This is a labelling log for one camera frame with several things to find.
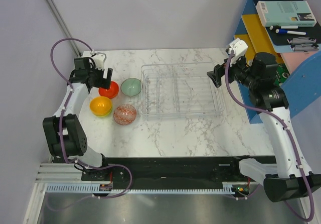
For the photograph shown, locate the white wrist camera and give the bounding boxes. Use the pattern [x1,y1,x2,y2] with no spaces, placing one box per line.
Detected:
[91,52,107,70]
[226,38,248,58]

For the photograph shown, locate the lower grey binder clip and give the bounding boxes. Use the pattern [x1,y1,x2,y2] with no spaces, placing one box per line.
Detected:
[290,43,319,52]

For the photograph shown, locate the red patterned glass bowl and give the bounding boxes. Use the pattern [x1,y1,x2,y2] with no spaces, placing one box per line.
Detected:
[113,104,137,126]

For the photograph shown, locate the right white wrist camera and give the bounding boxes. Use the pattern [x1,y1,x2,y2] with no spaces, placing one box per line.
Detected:
[226,38,248,58]

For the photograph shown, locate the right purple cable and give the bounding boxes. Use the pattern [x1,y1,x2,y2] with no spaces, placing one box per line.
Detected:
[224,54,315,222]

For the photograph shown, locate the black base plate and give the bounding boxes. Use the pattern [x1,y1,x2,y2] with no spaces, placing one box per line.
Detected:
[80,156,276,192]

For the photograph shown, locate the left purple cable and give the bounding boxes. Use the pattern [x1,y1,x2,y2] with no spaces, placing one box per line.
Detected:
[46,38,133,211]

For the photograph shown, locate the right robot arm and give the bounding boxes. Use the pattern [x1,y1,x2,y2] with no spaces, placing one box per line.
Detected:
[207,52,320,202]

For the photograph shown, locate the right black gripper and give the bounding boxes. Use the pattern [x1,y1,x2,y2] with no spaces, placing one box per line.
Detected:
[207,52,259,89]

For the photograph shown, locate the white marker black cap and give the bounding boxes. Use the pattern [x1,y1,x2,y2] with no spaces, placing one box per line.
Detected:
[269,26,298,30]

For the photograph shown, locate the light green book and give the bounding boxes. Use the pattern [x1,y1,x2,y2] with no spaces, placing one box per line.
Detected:
[256,1,317,27]

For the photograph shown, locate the red plastic bowl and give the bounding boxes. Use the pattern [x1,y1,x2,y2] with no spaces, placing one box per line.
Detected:
[98,81,119,99]

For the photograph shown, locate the white slotted cable duct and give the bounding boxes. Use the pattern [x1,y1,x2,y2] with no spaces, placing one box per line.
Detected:
[46,183,235,195]

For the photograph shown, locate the purple cable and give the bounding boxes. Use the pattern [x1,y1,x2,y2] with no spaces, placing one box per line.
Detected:
[224,54,315,222]
[46,38,133,211]

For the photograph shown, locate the yellow plastic bowl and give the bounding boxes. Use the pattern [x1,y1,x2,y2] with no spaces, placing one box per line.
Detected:
[90,96,113,112]

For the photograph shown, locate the upper grey binder clip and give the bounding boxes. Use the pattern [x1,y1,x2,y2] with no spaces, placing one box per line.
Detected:
[287,37,316,45]

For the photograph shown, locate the blue wooden shelf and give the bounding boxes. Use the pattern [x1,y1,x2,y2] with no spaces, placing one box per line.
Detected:
[234,0,320,118]

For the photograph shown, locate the white marker blue cap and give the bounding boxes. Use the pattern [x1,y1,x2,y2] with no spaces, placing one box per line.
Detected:
[275,29,306,36]

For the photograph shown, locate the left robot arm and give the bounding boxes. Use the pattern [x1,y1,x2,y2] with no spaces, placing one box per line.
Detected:
[43,53,112,180]

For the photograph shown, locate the black clipboard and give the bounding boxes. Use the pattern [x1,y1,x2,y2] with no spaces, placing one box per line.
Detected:
[253,0,320,46]

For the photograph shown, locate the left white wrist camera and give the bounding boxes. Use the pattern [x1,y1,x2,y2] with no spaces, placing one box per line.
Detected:
[91,52,107,70]

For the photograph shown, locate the clear plastic dish rack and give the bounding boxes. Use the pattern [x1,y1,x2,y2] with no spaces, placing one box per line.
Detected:
[140,62,224,119]

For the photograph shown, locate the grey binder clip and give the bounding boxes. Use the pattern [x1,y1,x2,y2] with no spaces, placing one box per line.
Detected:
[290,43,319,52]
[287,37,316,45]

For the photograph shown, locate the green plastic bowl underneath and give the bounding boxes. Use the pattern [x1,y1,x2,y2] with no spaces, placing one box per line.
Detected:
[93,108,112,118]

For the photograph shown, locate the aluminium frame rail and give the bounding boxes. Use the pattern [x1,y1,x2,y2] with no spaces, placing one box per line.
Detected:
[35,163,82,183]

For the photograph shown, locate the green ceramic bowl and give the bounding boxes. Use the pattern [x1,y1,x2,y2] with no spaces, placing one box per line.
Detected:
[120,78,141,97]

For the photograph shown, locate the green circuit board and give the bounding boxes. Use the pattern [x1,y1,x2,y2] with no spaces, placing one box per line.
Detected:
[274,64,290,87]

